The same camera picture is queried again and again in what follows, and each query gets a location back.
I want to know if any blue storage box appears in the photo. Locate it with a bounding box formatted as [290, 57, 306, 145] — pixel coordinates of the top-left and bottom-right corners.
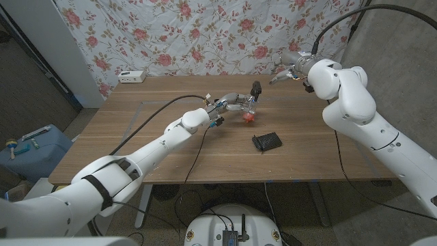
[0, 124, 73, 184]

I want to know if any white grey flat bar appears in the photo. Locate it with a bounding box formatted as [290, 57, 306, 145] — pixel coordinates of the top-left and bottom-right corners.
[21, 125, 52, 141]

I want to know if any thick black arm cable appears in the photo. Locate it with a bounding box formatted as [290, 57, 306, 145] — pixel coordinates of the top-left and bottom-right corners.
[311, 3, 437, 55]
[108, 94, 209, 157]

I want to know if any black ribbed card holder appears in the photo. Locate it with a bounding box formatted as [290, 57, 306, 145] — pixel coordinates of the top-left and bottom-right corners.
[251, 132, 283, 153]

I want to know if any black torso antenna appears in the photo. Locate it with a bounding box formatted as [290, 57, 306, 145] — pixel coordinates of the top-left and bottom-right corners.
[238, 214, 249, 242]

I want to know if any yellow blue toy maraca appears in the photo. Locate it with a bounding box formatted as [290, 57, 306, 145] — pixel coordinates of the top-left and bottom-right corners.
[5, 138, 18, 161]

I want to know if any thin black camera cable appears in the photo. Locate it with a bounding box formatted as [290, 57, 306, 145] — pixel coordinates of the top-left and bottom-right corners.
[326, 98, 437, 221]
[182, 125, 212, 185]

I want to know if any thin black right camera cable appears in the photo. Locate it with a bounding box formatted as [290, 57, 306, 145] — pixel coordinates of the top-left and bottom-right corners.
[326, 98, 437, 221]

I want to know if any white robot torso base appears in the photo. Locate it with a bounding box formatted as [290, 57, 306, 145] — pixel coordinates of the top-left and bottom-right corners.
[183, 204, 283, 246]

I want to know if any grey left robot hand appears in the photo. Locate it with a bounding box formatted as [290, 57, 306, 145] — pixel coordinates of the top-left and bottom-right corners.
[204, 92, 257, 119]

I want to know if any black round floor disc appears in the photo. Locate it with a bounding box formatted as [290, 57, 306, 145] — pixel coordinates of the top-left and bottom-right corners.
[152, 184, 180, 202]

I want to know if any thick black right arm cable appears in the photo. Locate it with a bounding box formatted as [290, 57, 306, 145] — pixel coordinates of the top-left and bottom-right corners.
[311, 3, 437, 55]

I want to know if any floral backdrop cloth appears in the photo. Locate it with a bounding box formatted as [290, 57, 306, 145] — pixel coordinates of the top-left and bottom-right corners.
[54, 0, 365, 98]

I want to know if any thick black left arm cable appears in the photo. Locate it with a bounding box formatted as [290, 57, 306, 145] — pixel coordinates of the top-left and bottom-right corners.
[108, 94, 209, 157]

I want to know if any white floor container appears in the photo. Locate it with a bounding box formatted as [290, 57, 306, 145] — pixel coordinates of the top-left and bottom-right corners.
[20, 177, 52, 199]

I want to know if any white table leg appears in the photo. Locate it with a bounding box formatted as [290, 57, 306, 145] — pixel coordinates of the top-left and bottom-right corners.
[134, 184, 154, 230]

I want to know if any black torso electronics box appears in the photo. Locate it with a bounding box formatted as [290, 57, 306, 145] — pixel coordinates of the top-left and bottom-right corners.
[222, 229, 239, 246]

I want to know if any white power strip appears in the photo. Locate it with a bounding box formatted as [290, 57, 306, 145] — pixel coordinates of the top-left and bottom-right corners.
[117, 70, 147, 84]

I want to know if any thin black left camera cable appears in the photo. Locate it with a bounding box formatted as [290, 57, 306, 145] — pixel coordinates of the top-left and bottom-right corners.
[182, 125, 212, 185]

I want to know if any black backdrop stand pole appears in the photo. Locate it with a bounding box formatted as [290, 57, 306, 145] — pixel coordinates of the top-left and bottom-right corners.
[348, 0, 373, 42]

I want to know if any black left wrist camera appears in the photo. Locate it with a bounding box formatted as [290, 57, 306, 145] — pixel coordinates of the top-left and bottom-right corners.
[208, 115, 225, 128]

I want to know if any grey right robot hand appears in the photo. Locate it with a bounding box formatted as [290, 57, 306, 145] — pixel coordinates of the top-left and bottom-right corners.
[268, 50, 324, 85]

